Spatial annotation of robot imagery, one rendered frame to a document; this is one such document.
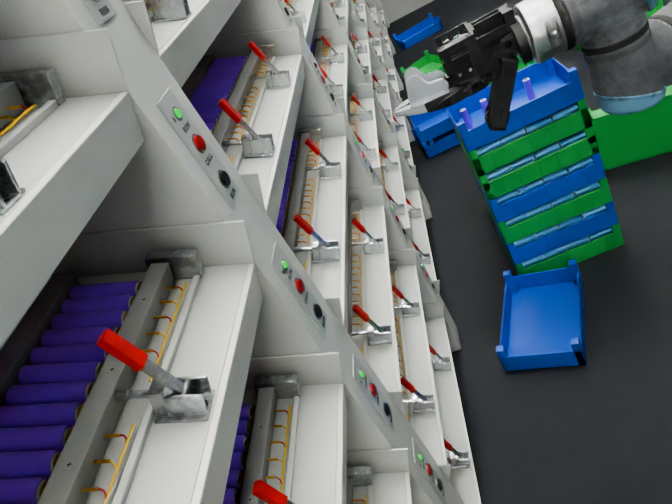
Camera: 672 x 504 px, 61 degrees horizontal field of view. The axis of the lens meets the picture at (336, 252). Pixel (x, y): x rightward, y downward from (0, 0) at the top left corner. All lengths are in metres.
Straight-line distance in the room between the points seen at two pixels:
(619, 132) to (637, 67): 1.13
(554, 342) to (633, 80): 0.83
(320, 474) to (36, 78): 0.44
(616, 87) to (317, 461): 0.66
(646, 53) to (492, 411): 0.91
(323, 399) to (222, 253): 0.21
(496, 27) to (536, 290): 0.99
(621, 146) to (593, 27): 1.21
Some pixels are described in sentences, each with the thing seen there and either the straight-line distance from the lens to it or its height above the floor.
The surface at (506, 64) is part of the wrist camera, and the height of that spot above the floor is 0.85.
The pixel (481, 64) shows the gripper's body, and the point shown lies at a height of 0.87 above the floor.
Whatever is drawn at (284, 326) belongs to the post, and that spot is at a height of 0.84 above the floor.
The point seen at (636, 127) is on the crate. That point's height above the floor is 0.13.
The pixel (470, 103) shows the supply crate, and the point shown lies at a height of 0.51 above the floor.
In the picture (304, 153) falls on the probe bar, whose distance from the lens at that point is 1.15.
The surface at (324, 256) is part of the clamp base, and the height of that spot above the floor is 0.75.
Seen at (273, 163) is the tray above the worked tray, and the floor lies 0.93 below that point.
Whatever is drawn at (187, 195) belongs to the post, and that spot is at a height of 1.02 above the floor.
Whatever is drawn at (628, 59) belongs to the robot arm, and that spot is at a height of 0.79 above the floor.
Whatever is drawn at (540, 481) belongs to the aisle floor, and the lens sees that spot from 1.39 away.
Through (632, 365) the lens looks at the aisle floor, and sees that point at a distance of 1.52.
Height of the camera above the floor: 1.19
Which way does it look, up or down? 31 degrees down
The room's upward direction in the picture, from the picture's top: 32 degrees counter-clockwise
